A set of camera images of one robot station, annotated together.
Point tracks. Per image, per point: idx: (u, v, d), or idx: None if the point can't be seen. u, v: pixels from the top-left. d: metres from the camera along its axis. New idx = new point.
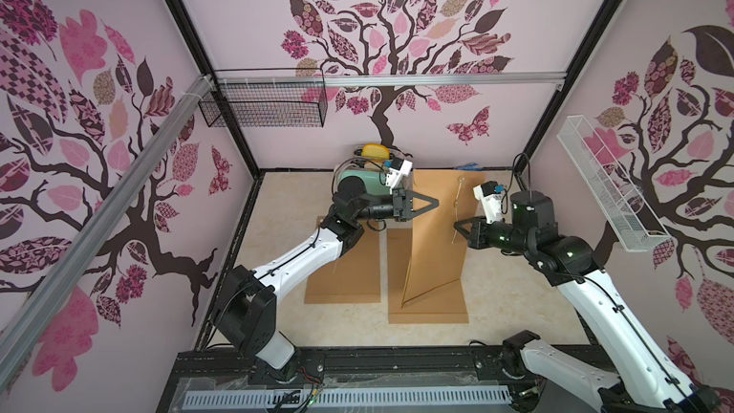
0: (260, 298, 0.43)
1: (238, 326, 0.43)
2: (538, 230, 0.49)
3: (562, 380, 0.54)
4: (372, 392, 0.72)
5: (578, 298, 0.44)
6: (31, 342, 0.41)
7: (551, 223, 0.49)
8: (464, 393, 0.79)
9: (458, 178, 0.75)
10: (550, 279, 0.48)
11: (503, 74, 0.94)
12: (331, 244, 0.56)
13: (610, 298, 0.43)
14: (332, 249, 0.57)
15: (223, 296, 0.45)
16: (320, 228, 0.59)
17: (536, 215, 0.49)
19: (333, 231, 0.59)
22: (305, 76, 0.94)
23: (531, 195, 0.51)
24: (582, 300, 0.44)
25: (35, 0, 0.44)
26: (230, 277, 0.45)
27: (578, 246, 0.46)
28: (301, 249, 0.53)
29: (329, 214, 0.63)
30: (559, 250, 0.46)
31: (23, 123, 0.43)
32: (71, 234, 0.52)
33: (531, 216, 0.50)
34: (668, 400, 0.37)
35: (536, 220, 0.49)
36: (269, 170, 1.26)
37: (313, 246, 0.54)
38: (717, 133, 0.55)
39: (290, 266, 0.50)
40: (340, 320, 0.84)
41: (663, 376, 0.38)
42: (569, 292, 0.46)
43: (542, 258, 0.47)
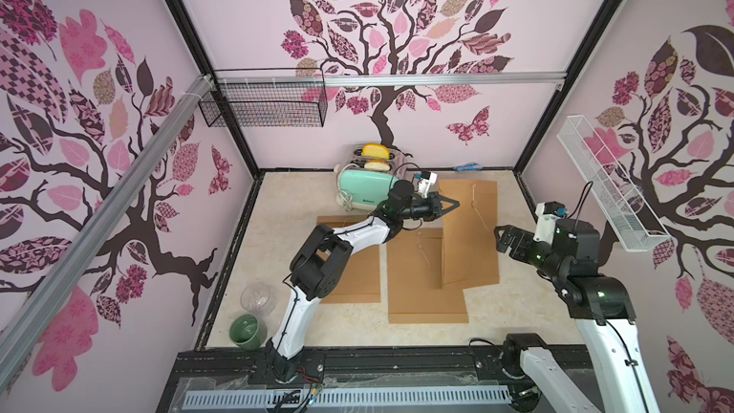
0: (341, 247, 0.55)
1: (317, 271, 0.55)
2: (573, 261, 0.48)
3: (551, 399, 0.55)
4: (372, 392, 0.72)
5: (594, 339, 0.43)
6: (31, 343, 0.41)
7: (593, 258, 0.48)
8: (465, 392, 0.79)
9: (470, 184, 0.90)
10: (572, 312, 0.47)
11: (503, 74, 0.94)
12: (381, 228, 0.70)
13: (625, 350, 0.41)
14: (383, 235, 0.72)
15: (307, 246, 0.57)
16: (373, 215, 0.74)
17: (577, 245, 0.47)
19: (382, 220, 0.73)
22: (305, 76, 0.94)
23: (578, 224, 0.50)
24: (595, 340, 0.43)
25: (35, 0, 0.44)
26: (315, 232, 0.57)
27: (612, 287, 0.44)
28: (361, 225, 0.67)
29: (377, 207, 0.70)
30: (590, 286, 0.45)
31: (23, 123, 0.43)
32: (71, 234, 0.52)
33: (572, 244, 0.49)
34: None
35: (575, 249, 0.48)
36: (268, 170, 1.26)
37: (370, 225, 0.68)
38: (717, 132, 0.55)
39: (356, 232, 0.63)
40: (340, 319, 0.85)
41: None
42: (586, 330, 0.44)
43: (567, 288, 0.46)
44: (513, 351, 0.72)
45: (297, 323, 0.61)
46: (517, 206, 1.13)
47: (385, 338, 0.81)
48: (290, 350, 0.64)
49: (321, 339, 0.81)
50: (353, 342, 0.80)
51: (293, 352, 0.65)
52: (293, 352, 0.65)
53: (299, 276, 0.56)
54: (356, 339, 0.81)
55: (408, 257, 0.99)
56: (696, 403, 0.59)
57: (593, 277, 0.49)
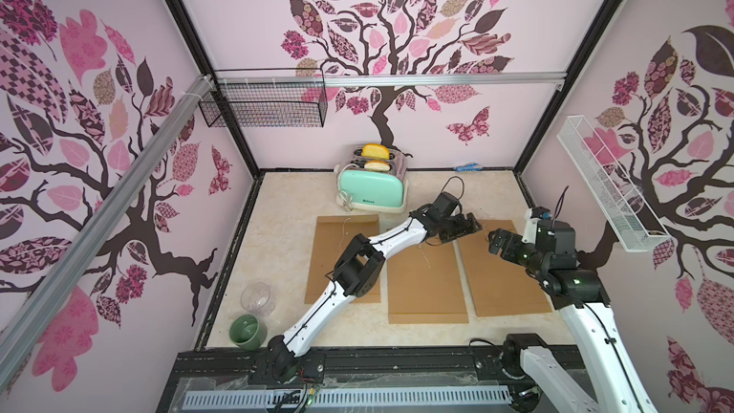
0: (375, 257, 0.62)
1: (356, 275, 0.64)
2: (553, 255, 0.53)
3: (552, 396, 0.54)
4: (372, 392, 0.72)
5: (573, 321, 0.47)
6: (31, 343, 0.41)
7: (571, 251, 0.53)
8: (465, 393, 0.79)
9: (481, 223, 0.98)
10: (553, 302, 0.52)
11: (503, 74, 0.94)
12: (420, 230, 0.74)
13: (604, 329, 0.45)
14: (419, 238, 0.76)
15: (348, 253, 0.66)
16: (411, 218, 0.77)
17: (554, 240, 0.53)
19: (420, 223, 0.76)
22: (305, 76, 0.94)
23: (556, 222, 0.56)
24: (576, 324, 0.47)
25: (35, 0, 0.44)
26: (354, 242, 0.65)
27: (587, 276, 0.49)
28: (397, 230, 0.71)
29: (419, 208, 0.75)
30: (567, 276, 0.50)
31: (23, 123, 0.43)
32: (71, 234, 0.52)
33: (550, 241, 0.55)
34: None
35: (553, 245, 0.54)
36: (269, 170, 1.26)
37: (406, 229, 0.73)
38: (717, 133, 0.55)
39: (390, 240, 0.68)
40: (340, 320, 0.84)
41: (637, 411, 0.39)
42: (567, 315, 0.49)
43: (548, 279, 0.51)
44: (513, 351, 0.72)
45: (320, 319, 0.66)
46: (517, 206, 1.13)
47: (385, 338, 0.81)
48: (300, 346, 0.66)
49: (320, 339, 0.81)
50: (353, 342, 0.80)
51: (301, 352, 0.67)
52: (302, 349, 0.67)
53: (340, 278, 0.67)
54: (356, 340, 0.81)
55: (408, 256, 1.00)
56: (696, 403, 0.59)
57: (572, 270, 0.54)
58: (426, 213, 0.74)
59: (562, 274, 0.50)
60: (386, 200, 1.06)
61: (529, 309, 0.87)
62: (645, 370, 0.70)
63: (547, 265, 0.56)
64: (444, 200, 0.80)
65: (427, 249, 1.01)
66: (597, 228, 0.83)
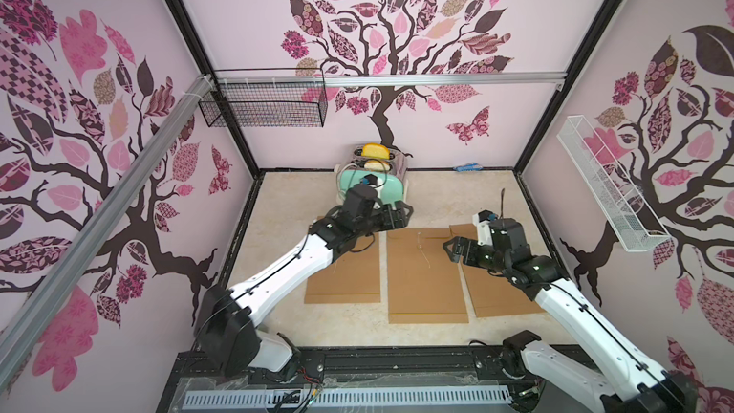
0: (237, 319, 0.40)
1: (220, 346, 0.42)
2: (512, 251, 0.58)
3: (567, 387, 0.53)
4: (372, 392, 0.72)
5: (549, 304, 0.51)
6: (31, 342, 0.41)
7: (524, 244, 0.58)
8: (465, 393, 0.79)
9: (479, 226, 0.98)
10: (528, 294, 0.55)
11: (503, 74, 0.94)
12: (318, 253, 0.52)
13: (574, 301, 0.49)
14: (323, 257, 0.53)
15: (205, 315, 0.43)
16: (309, 236, 0.54)
17: (509, 238, 0.59)
19: (322, 238, 0.54)
22: (305, 76, 0.94)
23: (505, 221, 0.62)
24: (553, 305, 0.51)
25: None
26: (208, 298, 0.43)
27: (544, 263, 0.55)
28: (285, 261, 0.49)
29: (318, 221, 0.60)
30: (528, 268, 0.54)
31: (23, 123, 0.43)
32: (71, 234, 0.52)
33: (507, 240, 0.60)
34: (640, 382, 0.40)
35: (509, 243, 0.59)
36: (269, 170, 1.26)
37: (297, 256, 0.50)
38: (717, 132, 0.55)
39: (269, 282, 0.46)
40: (340, 320, 0.84)
41: (634, 361, 0.42)
42: (543, 301, 0.52)
43: (515, 275, 0.56)
44: (514, 356, 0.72)
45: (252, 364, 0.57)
46: (517, 206, 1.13)
47: (385, 338, 0.81)
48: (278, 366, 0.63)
49: (320, 339, 0.81)
50: (353, 342, 0.80)
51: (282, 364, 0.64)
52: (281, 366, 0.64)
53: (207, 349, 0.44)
54: (356, 339, 0.81)
55: (407, 256, 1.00)
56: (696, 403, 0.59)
57: (528, 259, 0.59)
58: (334, 221, 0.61)
59: (522, 266, 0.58)
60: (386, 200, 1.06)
61: (529, 309, 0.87)
62: None
63: (510, 262, 0.60)
64: (354, 200, 0.58)
65: (427, 249, 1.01)
66: (598, 228, 0.83)
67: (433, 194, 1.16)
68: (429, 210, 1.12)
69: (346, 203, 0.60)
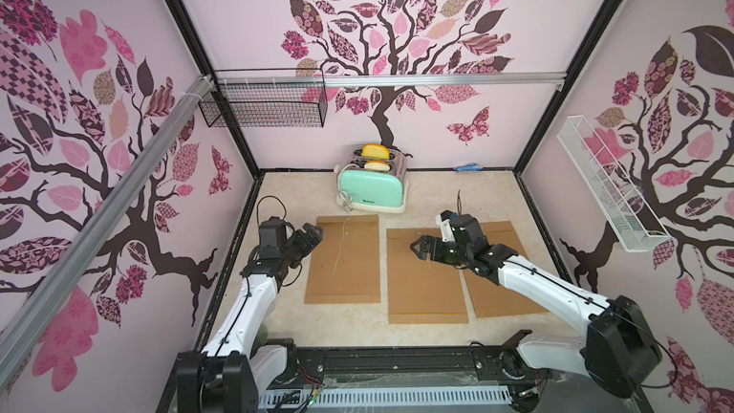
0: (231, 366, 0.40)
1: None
2: (472, 244, 0.65)
3: (563, 362, 0.53)
4: (372, 392, 0.72)
5: (508, 279, 0.57)
6: (32, 342, 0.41)
7: (481, 234, 0.65)
8: (465, 393, 0.79)
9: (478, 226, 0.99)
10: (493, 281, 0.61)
11: (503, 74, 0.94)
12: (266, 285, 0.56)
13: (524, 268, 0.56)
14: (271, 291, 0.57)
15: (186, 399, 0.39)
16: (248, 278, 0.57)
17: (468, 231, 0.64)
19: (260, 273, 0.58)
22: (305, 76, 0.94)
23: (461, 217, 0.68)
24: (513, 278, 0.56)
25: (35, 0, 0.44)
26: (184, 377, 0.39)
27: (499, 249, 0.62)
28: (238, 302, 0.51)
29: (248, 264, 0.60)
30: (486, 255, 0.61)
31: (23, 123, 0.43)
32: (71, 234, 0.52)
33: (465, 234, 0.66)
34: (590, 315, 0.44)
35: (468, 237, 0.65)
36: (269, 170, 1.26)
37: (249, 295, 0.53)
38: (717, 133, 0.55)
39: (240, 323, 0.47)
40: (340, 320, 0.84)
41: (582, 299, 0.47)
42: (505, 280, 0.58)
43: (479, 266, 0.61)
44: (516, 358, 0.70)
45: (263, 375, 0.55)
46: (517, 206, 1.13)
47: (385, 338, 0.81)
48: (282, 365, 0.64)
49: (320, 339, 0.81)
50: (353, 342, 0.80)
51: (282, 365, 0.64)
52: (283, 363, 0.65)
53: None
54: (356, 339, 0.81)
55: (408, 256, 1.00)
56: (696, 403, 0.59)
57: (485, 248, 0.66)
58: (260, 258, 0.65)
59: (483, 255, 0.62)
60: (386, 200, 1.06)
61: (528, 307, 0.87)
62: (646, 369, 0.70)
63: (472, 252, 0.65)
64: (269, 232, 0.63)
65: None
66: (598, 228, 0.83)
67: (433, 195, 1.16)
68: (429, 210, 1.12)
69: (263, 240, 0.64)
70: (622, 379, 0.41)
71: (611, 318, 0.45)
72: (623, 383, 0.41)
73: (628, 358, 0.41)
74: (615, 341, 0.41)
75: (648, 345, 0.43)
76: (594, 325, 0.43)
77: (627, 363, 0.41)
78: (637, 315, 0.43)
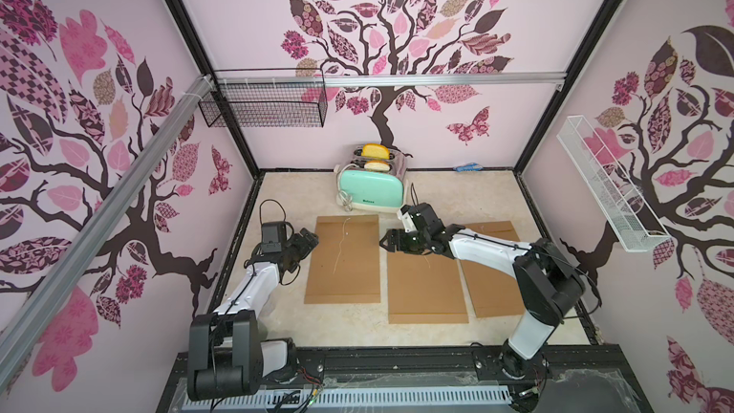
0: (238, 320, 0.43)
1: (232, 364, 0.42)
2: (429, 228, 0.72)
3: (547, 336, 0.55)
4: (372, 392, 0.72)
5: (456, 245, 0.64)
6: (32, 342, 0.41)
7: (435, 218, 0.73)
8: (465, 393, 0.79)
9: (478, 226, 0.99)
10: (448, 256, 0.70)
11: (503, 74, 0.94)
12: (270, 268, 0.61)
13: (467, 234, 0.64)
14: (273, 278, 0.61)
15: (198, 353, 0.42)
16: (251, 264, 0.62)
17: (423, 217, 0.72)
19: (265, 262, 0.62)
22: (305, 76, 0.94)
23: (416, 205, 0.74)
24: (464, 248, 0.62)
25: (35, 0, 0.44)
26: (198, 334, 0.42)
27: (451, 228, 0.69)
28: (246, 281, 0.55)
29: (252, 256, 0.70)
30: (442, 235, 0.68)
31: (23, 123, 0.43)
32: (71, 234, 0.52)
33: (421, 220, 0.73)
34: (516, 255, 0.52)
35: (424, 222, 0.73)
36: (269, 170, 1.26)
37: (254, 275, 0.57)
38: (717, 132, 0.55)
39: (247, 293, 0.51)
40: (340, 320, 0.84)
41: (510, 247, 0.54)
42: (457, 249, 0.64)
43: (435, 245, 0.68)
44: (517, 361, 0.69)
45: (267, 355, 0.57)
46: (517, 206, 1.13)
47: (385, 338, 0.81)
48: (283, 360, 0.65)
49: (320, 339, 0.81)
50: (353, 342, 0.80)
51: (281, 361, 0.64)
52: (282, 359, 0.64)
53: (217, 390, 0.41)
54: (356, 339, 0.81)
55: (408, 256, 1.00)
56: (696, 403, 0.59)
57: (441, 228, 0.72)
58: (263, 253, 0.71)
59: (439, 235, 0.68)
60: (386, 199, 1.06)
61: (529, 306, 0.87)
62: (646, 369, 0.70)
63: (430, 235, 0.72)
64: (271, 228, 0.70)
65: None
66: (598, 228, 0.83)
67: (433, 195, 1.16)
68: None
69: (266, 236, 0.70)
70: (551, 309, 0.46)
71: (535, 259, 0.52)
72: (552, 314, 0.47)
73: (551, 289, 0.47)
74: (538, 277, 0.47)
75: (569, 276, 0.49)
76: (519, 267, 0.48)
77: (550, 293, 0.47)
78: (555, 252, 0.50)
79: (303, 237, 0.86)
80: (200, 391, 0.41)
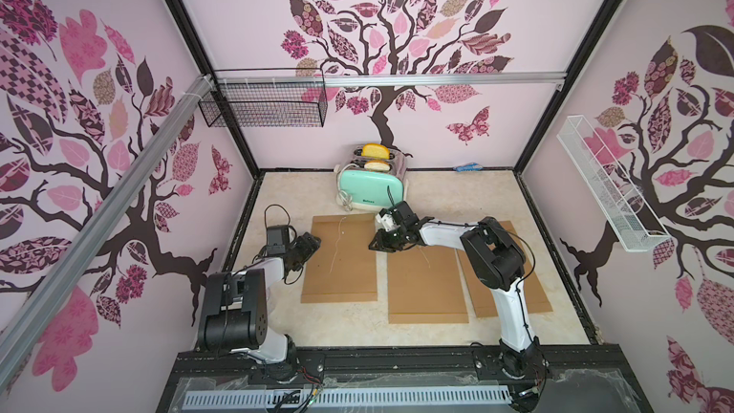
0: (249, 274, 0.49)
1: (241, 315, 0.46)
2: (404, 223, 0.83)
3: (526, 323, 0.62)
4: (372, 391, 0.72)
5: (424, 232, 0.74)
6: (31, 342, 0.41)
7: (410, 213, 0.84)
8: (465, 393, 0.79)
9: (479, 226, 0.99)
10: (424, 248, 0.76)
11: (503, 74, 0.94)
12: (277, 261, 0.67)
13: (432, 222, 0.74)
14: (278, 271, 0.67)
15: (211, 303, 0.46)
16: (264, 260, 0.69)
17: (399, 212, 0.83)
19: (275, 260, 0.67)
22: (305, 76, 0.94)
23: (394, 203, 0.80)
24: (430, 233, 0.72)
25: (35, 0, 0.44)
26: (212, 289, 0.48)
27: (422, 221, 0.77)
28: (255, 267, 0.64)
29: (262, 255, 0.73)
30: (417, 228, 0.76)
31: (23, 123, 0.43)
32: (71, 234, 0.52)
33: (399, 215, 0.84)
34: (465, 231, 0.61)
35: (401, 216, 0.83)
36: (268, 170, 1.26)
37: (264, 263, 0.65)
38: (717, 132, 0.55)
39: None
40: (340, 319, 0.85)
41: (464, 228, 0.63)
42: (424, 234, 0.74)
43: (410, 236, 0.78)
44: (517, 360, 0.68)
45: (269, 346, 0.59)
46: (517, 206, 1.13)
47: (385, 338, 0.81)
48: (283, 356, 0.65)
49: (320, 339, 0.81)
50: (353, 342, 0.80)
51: (279, 354, 0.64)
52: (282, 353, 0.65)
53: (224, 341, 0.44)
54: (356, 339, 0.81)
55: (408, 257, 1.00)
56: (696, 403, 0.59)
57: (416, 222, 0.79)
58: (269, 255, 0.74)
59: (414, 227, 0.76)
60: (386, 199, 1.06)
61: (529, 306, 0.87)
62: (646, 370, 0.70)
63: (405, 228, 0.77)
64: (276, 232, 0.76)
65: (427, 250, 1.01)
66: (598, 228, 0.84)
67: (433, 195, 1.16)
68: (429, 209, 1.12)
69: (270, 240, 0.75)
70: (494, 275, 0.55)
71: (481, 234, 0.62)
72: (496, 279, 0.55)
73: (490, 256, 0.56)
74: (481, 248, 0.57)
75: (508, 246, 0.58)
76: (464, 239, 0.57)
77: (491, 261, 0.56)
78: (498, 227, 0.59)
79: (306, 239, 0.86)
80: (209, 343, 0.44)
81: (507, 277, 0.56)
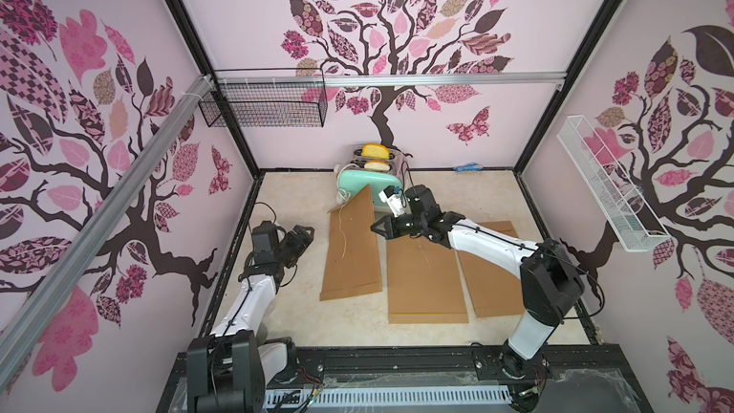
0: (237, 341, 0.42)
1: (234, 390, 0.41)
2: (427, 215, 0.69)
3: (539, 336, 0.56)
4: (372, 392, 0.72)
5: (457, 238, 0.62)
6: (31, 342, 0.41)
7: (433, 205, 0.69)
8: (465, 392, 0.79)
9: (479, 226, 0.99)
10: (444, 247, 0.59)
11: (503, 74, 0.94)
12: (265, 281, 0.59)
13: (467, 226, 0.61)
14: (269, 289, 0.60)
15: (196, 379, 0.41)
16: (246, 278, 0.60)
17: (421, 203, 0.68)
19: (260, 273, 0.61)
22: (305, 76, 0.94)
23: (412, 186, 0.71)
24: (463, 239, 0.60)
25: (35, 0, 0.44)
26: (195, 357, 0.41)
27: (451, 217, 0.66)
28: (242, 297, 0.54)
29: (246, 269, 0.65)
30: (442, 225, 0.64)
31: (23, 123, 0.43)
32: (71, 234, 0.52)
33: (420, 206, 0.69)
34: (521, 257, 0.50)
35: (422, 207, 0.69)
36: (269, 170, 1.26)
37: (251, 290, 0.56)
38: (717, 132, 0.55)
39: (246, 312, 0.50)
40: (340, 320, 0.84)
41: (516, 246, 0.52)
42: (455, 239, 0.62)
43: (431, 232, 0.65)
44: (517, 361, 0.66)
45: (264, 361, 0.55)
46: (517, 206, 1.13)
47: (385, 338, 0.81)
48: (283, 363, 0.65)
49: (321, 339, 0.81)
50: (353, 342, 0.80)
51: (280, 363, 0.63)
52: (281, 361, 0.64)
53: None
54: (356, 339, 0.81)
55: (408, 257, 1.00)
56: (696, 403, 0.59)
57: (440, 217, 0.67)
58: (256, 264, 0.68)
59: (437, 223, 0.65)
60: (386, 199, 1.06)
61: None
62: (646, 369, 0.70)
63: (426, 222, 0.69)
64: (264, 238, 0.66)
65: (427, 250, 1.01)
66: (598, 228, 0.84)
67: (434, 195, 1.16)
68: None
69: (257, 247, 0.67)
70: (552, 312, 0.46)
71: (541, 261, 0.52)
72: (552, 315, 0.47)
73: (555, 293, 0.47)
74: (545, 280, 0.47)
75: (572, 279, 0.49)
76: (526, 267, 0.47)
77: (555, 297, 0.47)
78: (563, 255, 0.49)
79: (297, 233, 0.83)
80: None
81: (566, 314, 0.48)
